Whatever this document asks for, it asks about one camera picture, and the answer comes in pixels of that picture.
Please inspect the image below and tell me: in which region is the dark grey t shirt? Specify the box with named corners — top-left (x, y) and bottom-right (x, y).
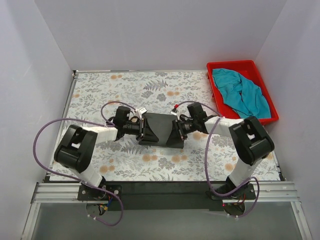
top-left (138, 112), bottom-right (184, 149)

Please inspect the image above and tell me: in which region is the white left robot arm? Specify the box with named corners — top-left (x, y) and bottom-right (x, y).
top-left (53, 106), bottom-right (159, 200)

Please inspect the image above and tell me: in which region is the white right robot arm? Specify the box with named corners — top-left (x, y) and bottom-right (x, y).
top-left (166, 101), bottom-right (275, 199)

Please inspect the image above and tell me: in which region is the floral patterned table mat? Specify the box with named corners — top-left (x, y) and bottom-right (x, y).
top-left (48, 70), bottom-right (281, 182)

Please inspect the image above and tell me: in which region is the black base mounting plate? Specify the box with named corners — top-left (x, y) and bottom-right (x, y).
top-left (77, 181), bottom-right (259, 215)

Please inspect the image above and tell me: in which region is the red plastic bin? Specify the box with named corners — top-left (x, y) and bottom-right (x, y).
top-left (206, 60), bottom-right (279, 125)

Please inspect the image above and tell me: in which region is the teal t shirt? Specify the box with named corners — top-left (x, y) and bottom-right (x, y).
top-left (212, 68), bottom-right (272, 119)

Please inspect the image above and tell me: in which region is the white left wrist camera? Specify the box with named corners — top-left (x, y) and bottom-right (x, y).
top-left (134, 106), bottom-right (148, 120)

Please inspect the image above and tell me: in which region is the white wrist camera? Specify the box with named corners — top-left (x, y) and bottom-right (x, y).
top-left (134, 106), bottom-right (148, 120)
top-left (170, 104), bottom-right (180, 119)

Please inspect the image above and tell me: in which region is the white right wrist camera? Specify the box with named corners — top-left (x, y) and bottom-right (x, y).
top-left (170, 104), bottom-right (180, 119)

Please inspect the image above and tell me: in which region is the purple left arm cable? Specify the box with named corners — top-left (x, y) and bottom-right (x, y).
top-left (32, 100), bottom-right (125, 227)

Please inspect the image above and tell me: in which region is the aluminium frame rail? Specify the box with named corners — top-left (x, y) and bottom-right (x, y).
top-left (21, 181), bottom-right (312, 240)

